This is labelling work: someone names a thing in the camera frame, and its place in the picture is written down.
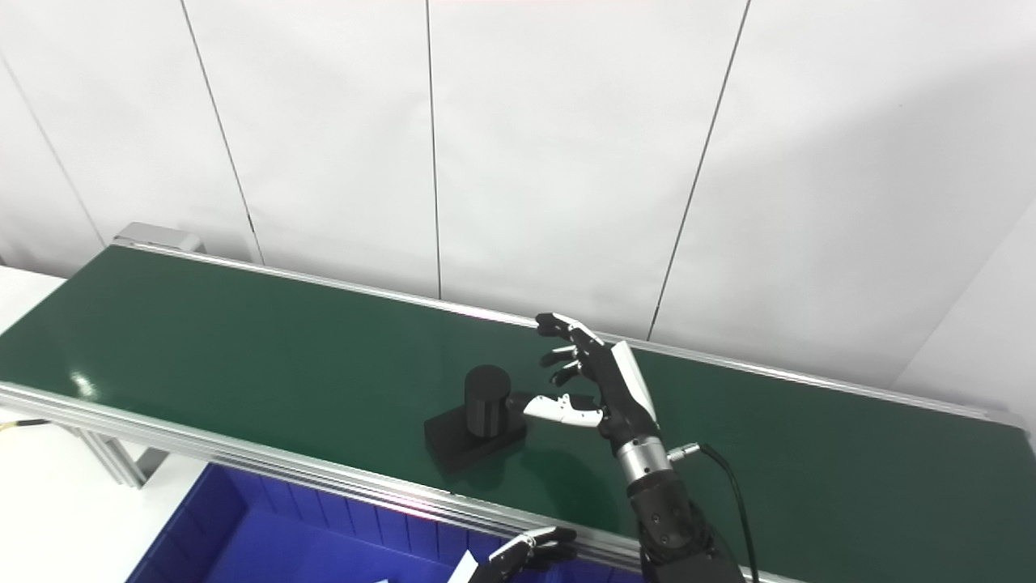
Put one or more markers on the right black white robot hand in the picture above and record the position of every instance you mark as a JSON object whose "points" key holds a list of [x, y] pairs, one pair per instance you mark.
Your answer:
{"points": [[619, 397]]}

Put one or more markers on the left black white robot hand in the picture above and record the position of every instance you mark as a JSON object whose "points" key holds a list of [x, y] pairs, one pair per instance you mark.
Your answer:
{"points": [[526, 555]]}

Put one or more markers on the black cylinder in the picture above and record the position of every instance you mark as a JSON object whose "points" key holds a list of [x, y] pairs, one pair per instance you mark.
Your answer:
{"points": [[486, 405]]}

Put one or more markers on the aluminium conveyor leg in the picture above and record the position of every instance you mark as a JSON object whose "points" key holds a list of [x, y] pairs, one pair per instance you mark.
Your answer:
{"points": [[121, 461]]}

